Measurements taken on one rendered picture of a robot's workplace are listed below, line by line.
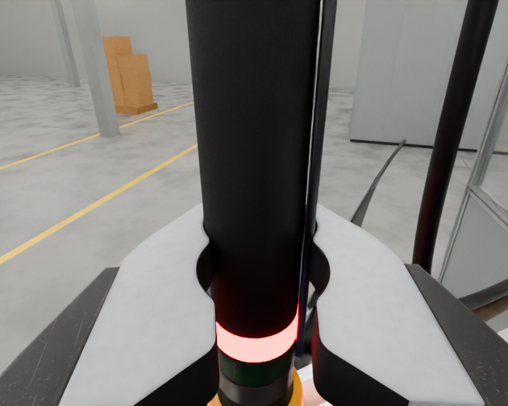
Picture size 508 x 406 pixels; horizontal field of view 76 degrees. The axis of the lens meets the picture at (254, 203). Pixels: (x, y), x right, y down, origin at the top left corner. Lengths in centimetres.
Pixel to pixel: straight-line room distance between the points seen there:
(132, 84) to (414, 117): 583
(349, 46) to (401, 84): 679
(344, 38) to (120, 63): 716
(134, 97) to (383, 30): 533
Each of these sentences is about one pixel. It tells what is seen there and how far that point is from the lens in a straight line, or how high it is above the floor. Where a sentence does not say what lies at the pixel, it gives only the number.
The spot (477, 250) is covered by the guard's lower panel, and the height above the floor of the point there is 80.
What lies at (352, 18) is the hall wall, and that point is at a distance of 1219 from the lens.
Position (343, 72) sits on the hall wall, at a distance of 1223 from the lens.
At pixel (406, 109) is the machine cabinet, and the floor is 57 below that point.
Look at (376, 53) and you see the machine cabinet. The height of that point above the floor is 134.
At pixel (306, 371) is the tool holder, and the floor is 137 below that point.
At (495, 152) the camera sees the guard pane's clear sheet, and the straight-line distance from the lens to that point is 152.
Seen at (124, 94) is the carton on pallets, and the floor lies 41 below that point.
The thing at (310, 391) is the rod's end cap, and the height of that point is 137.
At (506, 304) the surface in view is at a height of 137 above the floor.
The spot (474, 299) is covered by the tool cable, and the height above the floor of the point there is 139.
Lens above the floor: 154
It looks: 27 degrees down
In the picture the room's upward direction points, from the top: straight up
